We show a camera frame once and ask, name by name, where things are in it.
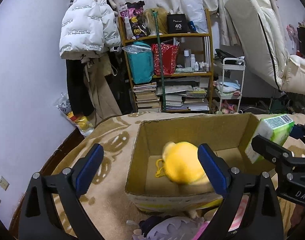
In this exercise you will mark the blond wig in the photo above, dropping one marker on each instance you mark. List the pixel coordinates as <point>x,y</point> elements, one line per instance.
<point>162,20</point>

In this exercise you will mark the black hanging garment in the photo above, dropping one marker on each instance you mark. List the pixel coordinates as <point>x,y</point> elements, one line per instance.
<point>77,87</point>

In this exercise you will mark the purple plush toy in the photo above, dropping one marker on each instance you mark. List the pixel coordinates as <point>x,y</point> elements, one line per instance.
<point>167,230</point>

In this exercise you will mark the wooden shelf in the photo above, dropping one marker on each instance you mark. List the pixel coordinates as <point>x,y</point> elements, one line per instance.
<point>167,35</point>

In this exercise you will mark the beige patterned blanket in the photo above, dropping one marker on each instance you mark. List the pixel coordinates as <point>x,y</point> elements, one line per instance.
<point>112,200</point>

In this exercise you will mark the dark hanging clothes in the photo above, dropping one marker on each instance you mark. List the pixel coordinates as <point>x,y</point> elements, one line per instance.
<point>122,85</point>

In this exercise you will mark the wide pile of books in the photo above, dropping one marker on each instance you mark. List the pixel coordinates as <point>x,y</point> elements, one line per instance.
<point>192,102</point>

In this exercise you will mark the small stack of books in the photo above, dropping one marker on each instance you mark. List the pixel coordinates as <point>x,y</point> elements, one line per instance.
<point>146,96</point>

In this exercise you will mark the red patterned bag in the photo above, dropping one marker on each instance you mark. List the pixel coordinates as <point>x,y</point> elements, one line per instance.
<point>165,60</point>

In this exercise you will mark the white rolling cart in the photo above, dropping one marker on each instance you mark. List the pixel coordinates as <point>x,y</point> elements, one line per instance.
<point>233,66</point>

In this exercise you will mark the white puffer jacket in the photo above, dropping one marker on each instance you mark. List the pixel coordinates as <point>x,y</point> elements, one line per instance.
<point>87,25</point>

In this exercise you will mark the green tissue pack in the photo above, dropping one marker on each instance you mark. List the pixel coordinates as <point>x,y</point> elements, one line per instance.
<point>270,130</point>

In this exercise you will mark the white cushion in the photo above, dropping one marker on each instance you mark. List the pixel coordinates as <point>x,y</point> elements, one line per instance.
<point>300,72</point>

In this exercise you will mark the beige hanging coat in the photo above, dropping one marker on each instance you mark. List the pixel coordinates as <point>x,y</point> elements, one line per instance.
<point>102,97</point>

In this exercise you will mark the teal bag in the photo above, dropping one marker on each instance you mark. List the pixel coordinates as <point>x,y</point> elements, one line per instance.
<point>141,65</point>

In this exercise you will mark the cardboard box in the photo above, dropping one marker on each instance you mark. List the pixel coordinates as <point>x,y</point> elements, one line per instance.
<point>192,132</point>

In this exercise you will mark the white mattress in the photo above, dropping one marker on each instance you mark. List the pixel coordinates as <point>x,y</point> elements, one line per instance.
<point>255,30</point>

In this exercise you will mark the person's leg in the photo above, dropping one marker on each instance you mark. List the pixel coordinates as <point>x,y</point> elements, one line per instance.
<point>298,217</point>

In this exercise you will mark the black box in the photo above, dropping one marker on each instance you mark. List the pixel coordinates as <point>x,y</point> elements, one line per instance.
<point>176,26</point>

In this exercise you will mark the purple printed bag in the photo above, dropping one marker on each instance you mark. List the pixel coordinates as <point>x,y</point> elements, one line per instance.
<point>135,22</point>

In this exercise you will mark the pink swirl plush toy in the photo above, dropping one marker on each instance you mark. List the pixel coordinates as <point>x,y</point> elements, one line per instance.
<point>238,215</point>

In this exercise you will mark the pink fan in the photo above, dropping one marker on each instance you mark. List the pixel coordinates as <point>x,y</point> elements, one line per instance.
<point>291,31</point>

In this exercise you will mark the green pole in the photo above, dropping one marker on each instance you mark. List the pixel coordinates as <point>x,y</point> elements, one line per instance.
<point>162,80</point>

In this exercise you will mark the plastic bag of yellow toys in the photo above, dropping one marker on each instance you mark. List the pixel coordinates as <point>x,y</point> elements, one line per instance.
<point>80,125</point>

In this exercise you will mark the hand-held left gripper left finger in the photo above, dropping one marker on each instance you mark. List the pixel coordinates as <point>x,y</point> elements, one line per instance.
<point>90,170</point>

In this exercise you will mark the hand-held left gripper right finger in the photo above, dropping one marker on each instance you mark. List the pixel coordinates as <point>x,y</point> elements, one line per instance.
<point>212,170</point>

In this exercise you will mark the yellow plush toy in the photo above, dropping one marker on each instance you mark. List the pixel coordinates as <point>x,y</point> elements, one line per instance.
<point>182,165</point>

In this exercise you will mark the clear plastic bag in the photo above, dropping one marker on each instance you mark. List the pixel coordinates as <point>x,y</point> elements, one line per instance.
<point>196,12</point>

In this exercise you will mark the row of cosmetic bottles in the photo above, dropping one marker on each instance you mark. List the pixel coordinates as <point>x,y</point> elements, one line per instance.
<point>192,61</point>

